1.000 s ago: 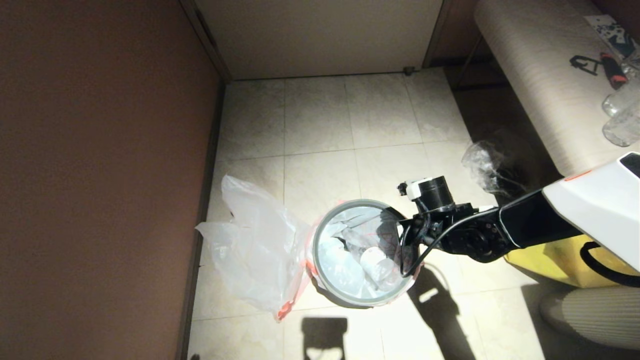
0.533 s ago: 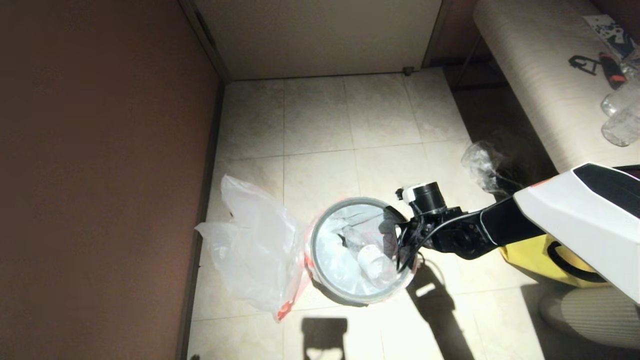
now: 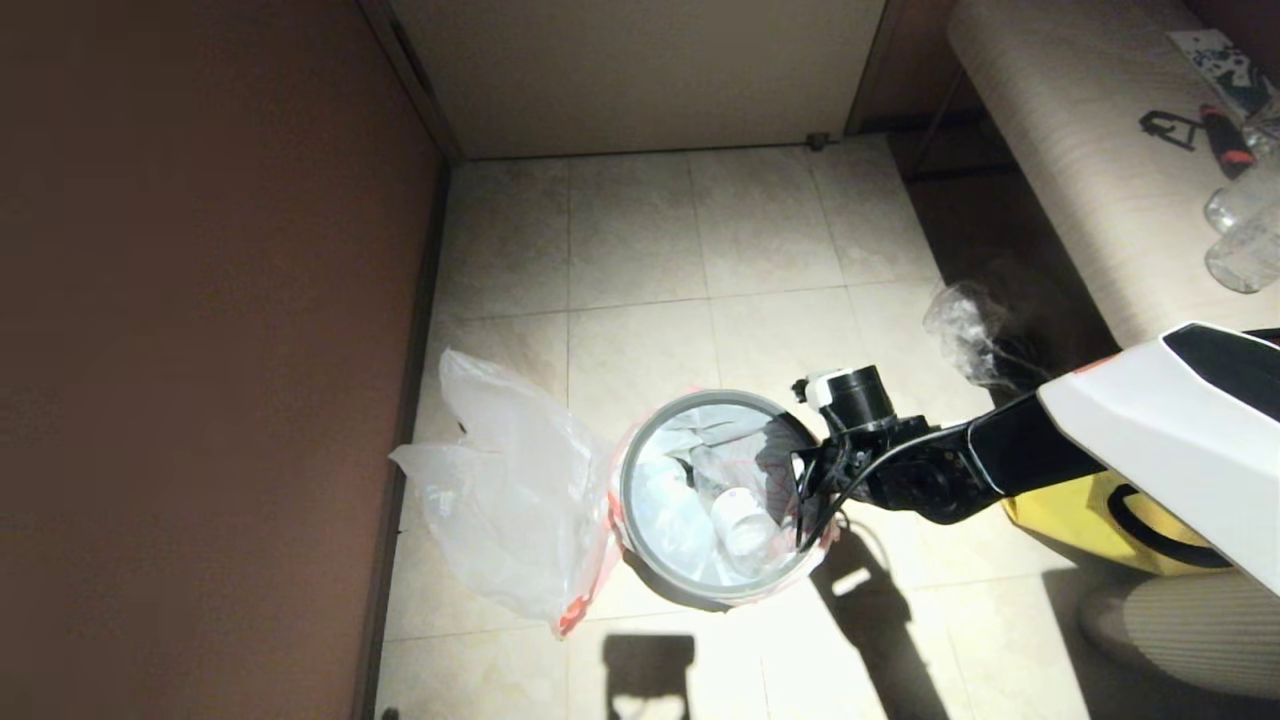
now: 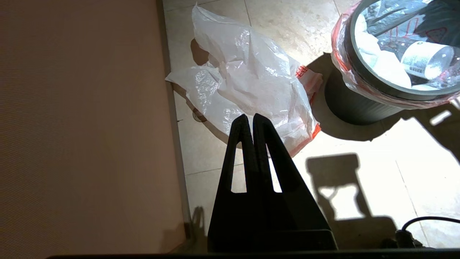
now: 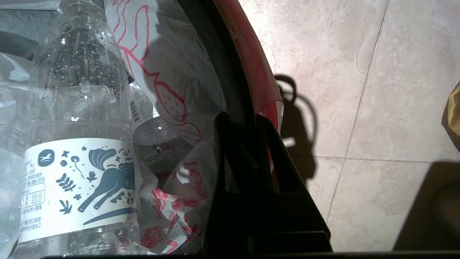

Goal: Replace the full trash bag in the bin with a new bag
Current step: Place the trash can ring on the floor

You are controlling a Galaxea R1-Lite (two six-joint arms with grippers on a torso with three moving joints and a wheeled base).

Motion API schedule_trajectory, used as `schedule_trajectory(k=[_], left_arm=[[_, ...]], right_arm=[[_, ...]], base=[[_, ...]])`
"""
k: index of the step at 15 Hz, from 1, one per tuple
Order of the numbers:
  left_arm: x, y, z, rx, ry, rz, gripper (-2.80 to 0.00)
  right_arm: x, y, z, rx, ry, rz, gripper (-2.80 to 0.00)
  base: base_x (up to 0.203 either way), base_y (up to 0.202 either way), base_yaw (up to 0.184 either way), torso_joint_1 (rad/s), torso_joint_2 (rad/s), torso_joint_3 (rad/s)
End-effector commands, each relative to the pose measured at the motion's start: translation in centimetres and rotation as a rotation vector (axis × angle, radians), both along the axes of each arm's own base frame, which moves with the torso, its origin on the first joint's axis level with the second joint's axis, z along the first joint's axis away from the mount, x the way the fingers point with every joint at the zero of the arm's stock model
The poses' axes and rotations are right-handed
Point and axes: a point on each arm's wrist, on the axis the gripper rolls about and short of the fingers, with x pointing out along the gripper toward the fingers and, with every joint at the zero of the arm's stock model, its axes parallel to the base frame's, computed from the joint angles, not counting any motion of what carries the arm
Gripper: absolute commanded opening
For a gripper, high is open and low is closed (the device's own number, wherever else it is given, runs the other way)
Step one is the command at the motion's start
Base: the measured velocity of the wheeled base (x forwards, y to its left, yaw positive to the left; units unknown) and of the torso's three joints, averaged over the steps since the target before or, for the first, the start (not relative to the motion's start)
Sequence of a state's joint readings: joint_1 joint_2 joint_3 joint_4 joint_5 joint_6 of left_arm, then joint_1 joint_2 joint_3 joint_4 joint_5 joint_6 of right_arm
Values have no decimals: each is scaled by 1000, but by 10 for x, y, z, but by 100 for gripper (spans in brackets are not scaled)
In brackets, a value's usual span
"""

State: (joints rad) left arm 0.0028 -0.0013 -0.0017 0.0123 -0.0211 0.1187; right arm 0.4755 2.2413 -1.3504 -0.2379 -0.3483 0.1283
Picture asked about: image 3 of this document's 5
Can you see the white door panel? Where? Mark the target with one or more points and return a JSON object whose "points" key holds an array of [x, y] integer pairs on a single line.
{"points": [[640, 70]]}

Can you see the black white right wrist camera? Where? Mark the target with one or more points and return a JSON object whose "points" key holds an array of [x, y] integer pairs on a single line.
{"points": [[858, 398]]}

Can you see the crumpled clear plastic bag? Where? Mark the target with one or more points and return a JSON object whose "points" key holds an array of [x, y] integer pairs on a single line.
{"points": [[960, 320]]}

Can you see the small metal door stop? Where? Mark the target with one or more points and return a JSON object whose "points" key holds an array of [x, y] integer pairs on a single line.
{"points": [[817, 143]]}

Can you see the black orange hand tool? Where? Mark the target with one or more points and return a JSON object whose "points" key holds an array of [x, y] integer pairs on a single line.
{"points": [[1225, 142]]}

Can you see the beige wood-grain table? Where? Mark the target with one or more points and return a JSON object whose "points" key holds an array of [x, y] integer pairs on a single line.
{"points": [[1080, 150]]}

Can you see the black metal clip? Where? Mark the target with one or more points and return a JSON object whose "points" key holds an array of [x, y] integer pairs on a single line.
{"points": [[1155, 126]]}

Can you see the yellow fabric tote bag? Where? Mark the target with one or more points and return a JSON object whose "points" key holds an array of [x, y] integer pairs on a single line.
{"points": [[1060, 520]]}

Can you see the white plastic bag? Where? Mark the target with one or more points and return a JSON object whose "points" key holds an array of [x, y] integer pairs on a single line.
{"points": [[510, 500]]}

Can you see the black round trash bin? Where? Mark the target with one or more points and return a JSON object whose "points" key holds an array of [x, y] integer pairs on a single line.
{"points": [[670, 592]]}

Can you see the labelled clear plastic bottle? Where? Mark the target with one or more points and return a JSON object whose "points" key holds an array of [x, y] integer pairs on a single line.
{"points": [[742, 520]]}

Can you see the blue white printed paper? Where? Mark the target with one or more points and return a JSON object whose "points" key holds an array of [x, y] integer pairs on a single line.
{"points": [[1222, 70]]}

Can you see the beige ribbed stool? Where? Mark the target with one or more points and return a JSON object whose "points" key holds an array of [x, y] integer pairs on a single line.
{"points": [[1200, 640]]}

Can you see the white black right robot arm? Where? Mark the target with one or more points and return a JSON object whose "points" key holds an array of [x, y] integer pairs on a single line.
{"points": [[1180, 440]]}

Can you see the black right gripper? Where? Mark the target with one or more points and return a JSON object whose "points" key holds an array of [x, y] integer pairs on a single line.
{"points": [[860, 460]]}

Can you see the white red-printed trash bag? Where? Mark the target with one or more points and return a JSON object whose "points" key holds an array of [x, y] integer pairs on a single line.
{"points": [[700, 430]]}

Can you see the crushed clear plastic bottle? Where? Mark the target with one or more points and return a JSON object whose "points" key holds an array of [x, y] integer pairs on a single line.
{"points": [[675, 520]]}

